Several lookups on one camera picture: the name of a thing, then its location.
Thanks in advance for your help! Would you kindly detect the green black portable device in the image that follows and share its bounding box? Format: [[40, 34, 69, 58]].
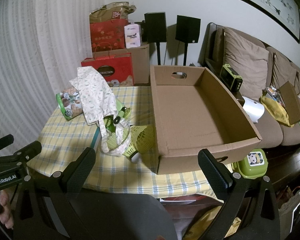
[[220, 64, 243, 92]]

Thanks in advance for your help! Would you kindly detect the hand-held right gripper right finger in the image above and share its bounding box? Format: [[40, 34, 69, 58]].
[[197, 149, 282, 240]]

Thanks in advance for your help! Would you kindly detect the black speaker on stand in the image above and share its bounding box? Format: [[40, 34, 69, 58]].
[[175, 15, 201, 67], [141, 12, 167, 65]]

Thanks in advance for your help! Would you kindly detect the person's left hand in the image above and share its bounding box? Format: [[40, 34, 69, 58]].
[[0, 189, 14, 230]]

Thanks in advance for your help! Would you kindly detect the small cardboard box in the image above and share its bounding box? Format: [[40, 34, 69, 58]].
[[279, 81, 300, 125]]

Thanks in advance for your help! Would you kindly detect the dark grey chair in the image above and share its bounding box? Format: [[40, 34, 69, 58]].
[[40, 192, 178, 240]]

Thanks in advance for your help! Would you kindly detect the floral cloth bag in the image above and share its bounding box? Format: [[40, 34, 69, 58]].
[[69, 66, 132, 157]]

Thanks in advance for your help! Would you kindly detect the red gift box with handle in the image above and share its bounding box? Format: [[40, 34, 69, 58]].
[[81, 52, 135, 87]]

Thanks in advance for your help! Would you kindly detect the yellow plastic bag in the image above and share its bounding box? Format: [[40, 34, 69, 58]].
[[182, 205, 242, 240]]

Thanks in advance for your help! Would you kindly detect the white rounded appliance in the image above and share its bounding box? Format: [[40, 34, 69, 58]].
[[241, 95, 265, 123]]

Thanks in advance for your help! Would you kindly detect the red gift bag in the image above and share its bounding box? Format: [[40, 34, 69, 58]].
[[89, 19, 129, 53]]

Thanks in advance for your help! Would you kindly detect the large beige cushion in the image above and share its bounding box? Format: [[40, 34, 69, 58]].
[[222, 27, 270, 100]]

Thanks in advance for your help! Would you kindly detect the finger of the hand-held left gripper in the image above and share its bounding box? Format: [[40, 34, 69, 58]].
[[0, 134, 15, 153], [5, 141, 42, 168]]

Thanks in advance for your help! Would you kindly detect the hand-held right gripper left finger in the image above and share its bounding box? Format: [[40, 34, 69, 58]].
[[13, 147, 97, 240]]

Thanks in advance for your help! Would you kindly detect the yellow checked tablecloth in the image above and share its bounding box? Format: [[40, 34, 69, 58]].
[[27, 86, 237, 203]]

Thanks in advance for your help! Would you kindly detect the beige paper bag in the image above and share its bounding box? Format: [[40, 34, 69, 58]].
[[277, 180, 300, 230]]

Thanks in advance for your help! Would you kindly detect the cardboard tray box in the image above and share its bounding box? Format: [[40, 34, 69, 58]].
[[150, 65, 262, 175]]

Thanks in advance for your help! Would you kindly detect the brown sofa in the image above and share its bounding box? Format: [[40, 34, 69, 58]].
[[199, 22, 300, 149]]

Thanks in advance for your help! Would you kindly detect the green snack can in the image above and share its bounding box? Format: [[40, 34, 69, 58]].
[[56, 86, 87, 122]]

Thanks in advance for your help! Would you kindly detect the white curtain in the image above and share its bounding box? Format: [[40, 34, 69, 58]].
[[0, 0, 140, 153]]

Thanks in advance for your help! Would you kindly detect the yellow cloth bag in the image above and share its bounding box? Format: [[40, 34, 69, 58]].
[[259, 94, 292, 127]]

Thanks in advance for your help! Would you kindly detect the large brown cardboard carton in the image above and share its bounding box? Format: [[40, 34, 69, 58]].
[[94, 44, 150, 85]]

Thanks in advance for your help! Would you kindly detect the teal flat box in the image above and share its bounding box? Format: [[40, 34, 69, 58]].
[[90, 127, 102, 153]]

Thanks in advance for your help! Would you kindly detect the crumpled brown paper bag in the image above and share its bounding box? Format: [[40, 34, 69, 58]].
[[89, 1, 137, 24]]

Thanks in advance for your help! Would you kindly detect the pink white tissue pack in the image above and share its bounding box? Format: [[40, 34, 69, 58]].
[[124, 24, 142, 49]]

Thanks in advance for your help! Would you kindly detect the green panda lunchbox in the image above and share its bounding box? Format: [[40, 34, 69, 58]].
[[234, 149, 268, 179]]

